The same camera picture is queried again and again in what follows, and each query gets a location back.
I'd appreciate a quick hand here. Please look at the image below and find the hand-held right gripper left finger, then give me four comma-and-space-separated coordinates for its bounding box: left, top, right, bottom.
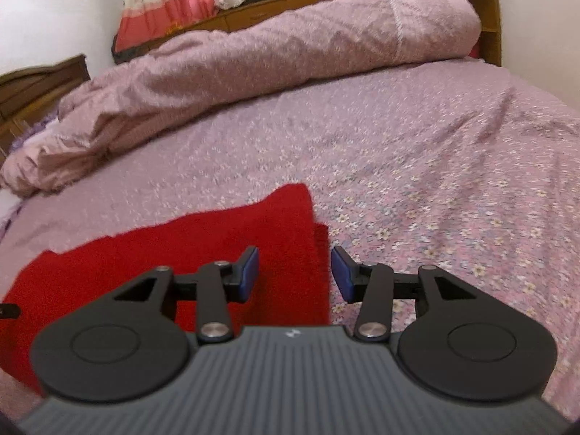
113, 245, 260, 344

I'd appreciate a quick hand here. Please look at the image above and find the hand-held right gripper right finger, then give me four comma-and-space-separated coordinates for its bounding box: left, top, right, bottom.
331, 245, 477, 343

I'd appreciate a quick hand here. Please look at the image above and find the red knitted sweater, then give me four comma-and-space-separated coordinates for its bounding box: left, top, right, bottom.
0, 183, 331, 395

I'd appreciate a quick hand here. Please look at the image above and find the pink floral bed sheet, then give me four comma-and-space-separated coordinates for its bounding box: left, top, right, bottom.
0, 57, 580, 422

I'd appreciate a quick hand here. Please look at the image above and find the lilac frilly cloth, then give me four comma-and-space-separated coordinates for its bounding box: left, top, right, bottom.
7, 111, 62, 150

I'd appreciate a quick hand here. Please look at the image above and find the pink floral rolled duvet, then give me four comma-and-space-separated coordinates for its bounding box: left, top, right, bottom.
0, 0, 482, 198

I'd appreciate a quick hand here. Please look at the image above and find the dark wooden cabinet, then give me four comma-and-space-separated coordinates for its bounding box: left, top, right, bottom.
0, 53, 91, 156

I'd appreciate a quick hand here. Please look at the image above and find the cream and red curtain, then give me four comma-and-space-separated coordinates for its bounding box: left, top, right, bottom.
113, 0, 353, 53

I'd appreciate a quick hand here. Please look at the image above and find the wooden headboard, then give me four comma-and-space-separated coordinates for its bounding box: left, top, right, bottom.
113, 0, 503, 68

